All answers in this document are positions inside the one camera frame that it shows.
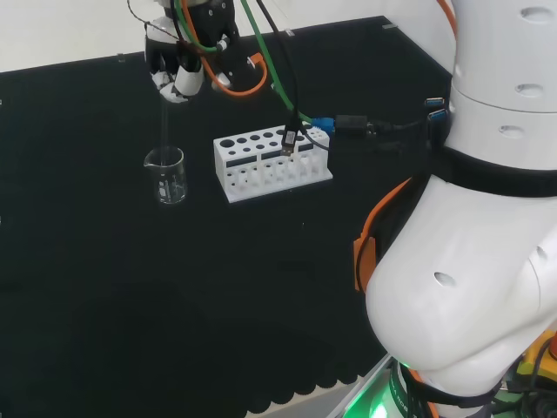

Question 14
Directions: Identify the clear glass rod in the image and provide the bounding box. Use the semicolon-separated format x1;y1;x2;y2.
161;98;172;169

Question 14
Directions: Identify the black cable with USB plug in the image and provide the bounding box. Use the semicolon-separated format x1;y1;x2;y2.
256;0;302;158

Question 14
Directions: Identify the small clear glass beaker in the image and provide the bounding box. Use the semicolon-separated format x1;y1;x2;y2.
143;146;190;206

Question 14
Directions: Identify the black scalloped bench cloth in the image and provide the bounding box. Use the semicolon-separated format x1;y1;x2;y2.
0;16;456;418

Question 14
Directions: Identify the yellow stop button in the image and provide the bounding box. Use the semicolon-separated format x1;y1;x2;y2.
520;329;557;380

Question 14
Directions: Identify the grey metal base plate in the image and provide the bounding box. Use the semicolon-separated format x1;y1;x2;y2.
332;353;395;418

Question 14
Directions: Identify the white test tube rack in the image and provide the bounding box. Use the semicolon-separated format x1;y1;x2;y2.
212;124;334;204

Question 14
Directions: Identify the orange cable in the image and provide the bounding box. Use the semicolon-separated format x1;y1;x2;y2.
180;0;269;98

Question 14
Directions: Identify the green cable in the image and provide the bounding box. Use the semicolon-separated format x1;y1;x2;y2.
240;0;315;126

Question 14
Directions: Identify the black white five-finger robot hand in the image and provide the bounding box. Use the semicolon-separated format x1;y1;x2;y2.
144;0;241;105

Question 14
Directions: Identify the black cable adapter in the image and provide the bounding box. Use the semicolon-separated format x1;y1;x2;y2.
333;113;433;143

